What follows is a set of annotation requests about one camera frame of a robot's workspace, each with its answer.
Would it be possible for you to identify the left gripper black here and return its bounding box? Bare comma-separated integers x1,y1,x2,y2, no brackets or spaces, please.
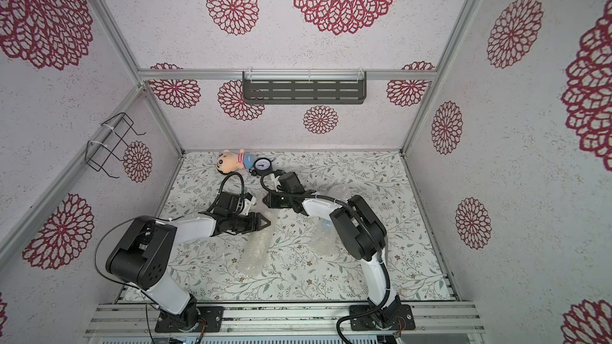
229,212,272,236

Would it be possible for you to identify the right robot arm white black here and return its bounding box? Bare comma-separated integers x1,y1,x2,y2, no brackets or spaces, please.
260,172,401,313

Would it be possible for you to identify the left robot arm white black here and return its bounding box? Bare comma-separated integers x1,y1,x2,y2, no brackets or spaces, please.
105,197,272,316

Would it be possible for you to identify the black alarm clock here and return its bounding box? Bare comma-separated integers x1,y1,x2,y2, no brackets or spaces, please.
250,158,273,177

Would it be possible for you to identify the plush boy doll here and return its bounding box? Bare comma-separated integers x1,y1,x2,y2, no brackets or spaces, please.
216,149,257,175

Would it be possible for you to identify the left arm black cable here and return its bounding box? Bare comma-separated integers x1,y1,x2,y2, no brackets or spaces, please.
92,171,245,344

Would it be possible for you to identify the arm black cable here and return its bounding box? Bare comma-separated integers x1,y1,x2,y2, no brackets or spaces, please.
259,171,392,344
92,171,245,344

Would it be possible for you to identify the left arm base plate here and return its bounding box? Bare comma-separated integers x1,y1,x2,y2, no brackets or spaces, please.
154,304,225,333

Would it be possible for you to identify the dark grey wall shelf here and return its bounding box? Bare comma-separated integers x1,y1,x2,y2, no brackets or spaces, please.
242,71,368,105

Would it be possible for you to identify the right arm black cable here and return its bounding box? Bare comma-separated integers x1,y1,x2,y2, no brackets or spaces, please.
259,171,392,344

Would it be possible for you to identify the black wire wall rack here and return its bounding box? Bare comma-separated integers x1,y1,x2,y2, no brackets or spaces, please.
84,111,146,179

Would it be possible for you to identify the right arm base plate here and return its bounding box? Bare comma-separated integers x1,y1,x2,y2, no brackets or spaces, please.
350,297,416,331

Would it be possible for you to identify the aluminium rail base frame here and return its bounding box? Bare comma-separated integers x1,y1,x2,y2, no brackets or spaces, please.
83,301,485,343

